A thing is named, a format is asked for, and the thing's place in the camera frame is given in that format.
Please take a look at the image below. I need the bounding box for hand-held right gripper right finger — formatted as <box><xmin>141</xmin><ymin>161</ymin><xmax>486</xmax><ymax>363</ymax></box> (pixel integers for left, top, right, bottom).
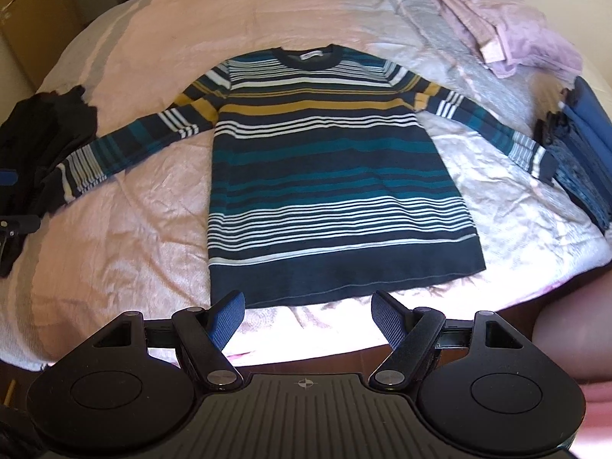
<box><xmin>370</xmin><ymin>289</ymin><xmax>524</xmax><ymax>391</ymax></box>

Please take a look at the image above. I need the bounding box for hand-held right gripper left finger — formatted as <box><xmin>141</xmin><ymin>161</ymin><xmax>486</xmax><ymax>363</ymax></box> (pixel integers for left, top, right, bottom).
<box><xmin>91</xmin><ymin>289</ymin><xmax>247</xmax><ymax>391</ymax></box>

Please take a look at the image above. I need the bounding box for striped knit sweater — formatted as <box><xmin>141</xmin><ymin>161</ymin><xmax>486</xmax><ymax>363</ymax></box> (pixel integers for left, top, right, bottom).
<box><xmin>56</xmin><ymin>44</ymin><xmax>558</xmax><ymax>309</ymax></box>

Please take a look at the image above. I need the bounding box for dark navy garment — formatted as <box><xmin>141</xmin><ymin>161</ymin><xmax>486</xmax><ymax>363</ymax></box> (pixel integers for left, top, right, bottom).
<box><xmin>0</xmin><ymin>85</ymin><xmax>99</xmax><ymax>221</ymax></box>

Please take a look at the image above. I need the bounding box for bed with pink-grey blanket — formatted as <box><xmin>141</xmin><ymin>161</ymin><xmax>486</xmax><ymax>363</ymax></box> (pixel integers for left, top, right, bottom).
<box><xmin>0</xmin><ymin>0</ymin><xmax>612</xmax><ymax>374</ymax></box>

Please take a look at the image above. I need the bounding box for pink fabric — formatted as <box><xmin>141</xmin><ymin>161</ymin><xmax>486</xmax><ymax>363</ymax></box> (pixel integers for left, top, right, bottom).
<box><xmin>531</xmin><ymin>268</ymin><xmax>612</xmax><ymax>412</ymax></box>

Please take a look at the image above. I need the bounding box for dark blue patterned garment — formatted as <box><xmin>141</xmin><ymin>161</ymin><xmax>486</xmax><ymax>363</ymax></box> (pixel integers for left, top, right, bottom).
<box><xmin>533</xmin><ymin>115</ymin><xmax>612</xmax><ymax>233</ymax></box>

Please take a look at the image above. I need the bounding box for blue folded garment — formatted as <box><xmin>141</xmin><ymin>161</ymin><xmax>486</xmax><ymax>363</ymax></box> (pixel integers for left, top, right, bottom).
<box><xmin>564</xmin><ymin>75</ymin><xmax>612</xmax><ymax>154</ymax></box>

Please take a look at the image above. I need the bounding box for pink folded garment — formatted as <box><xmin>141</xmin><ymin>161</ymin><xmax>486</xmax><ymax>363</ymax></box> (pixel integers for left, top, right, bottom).
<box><xmin>411</xmin><ymin>0</ymin><xmax>584</xmax><ymax>80</ymax></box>

